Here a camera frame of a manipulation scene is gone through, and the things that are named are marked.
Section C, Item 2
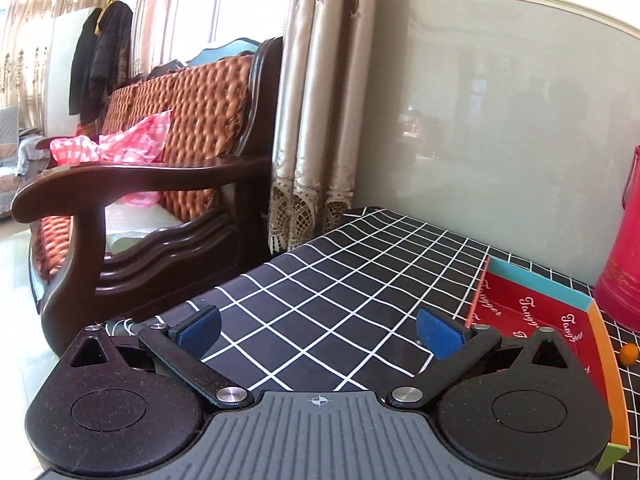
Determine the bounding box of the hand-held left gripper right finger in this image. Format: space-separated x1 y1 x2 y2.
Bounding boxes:
386 308 575 409

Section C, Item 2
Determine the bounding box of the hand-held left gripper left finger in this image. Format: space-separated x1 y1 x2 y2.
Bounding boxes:
67 305 252 408

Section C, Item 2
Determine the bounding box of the red paper tray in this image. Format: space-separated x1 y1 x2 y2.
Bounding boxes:
466 256 632 475

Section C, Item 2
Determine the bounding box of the black checkered tablecloth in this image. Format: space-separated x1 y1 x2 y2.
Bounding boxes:
102 206 640 480

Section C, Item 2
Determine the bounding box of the white cushion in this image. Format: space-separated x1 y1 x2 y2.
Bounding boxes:
104 199 186 256

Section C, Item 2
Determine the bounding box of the dark wooden sofa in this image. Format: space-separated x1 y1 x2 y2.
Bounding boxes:
10 36 285 356

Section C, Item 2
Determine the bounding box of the red thermos flask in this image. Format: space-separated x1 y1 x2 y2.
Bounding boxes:
593 145 640 333

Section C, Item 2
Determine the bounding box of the pink checkered cloth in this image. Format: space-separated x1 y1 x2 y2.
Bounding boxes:
49 109 173 166

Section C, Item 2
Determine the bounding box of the orange woven sofa cushion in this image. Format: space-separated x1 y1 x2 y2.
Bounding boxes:
34 54 255 281

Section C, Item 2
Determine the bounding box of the beige lace curtain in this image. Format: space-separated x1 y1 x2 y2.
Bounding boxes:
267 0 379 256

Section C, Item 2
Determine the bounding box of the grey covered sofa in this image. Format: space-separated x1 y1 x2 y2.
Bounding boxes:
0 105 48 221

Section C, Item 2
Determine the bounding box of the black coat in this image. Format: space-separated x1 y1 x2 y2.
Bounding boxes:
68 0 134 125

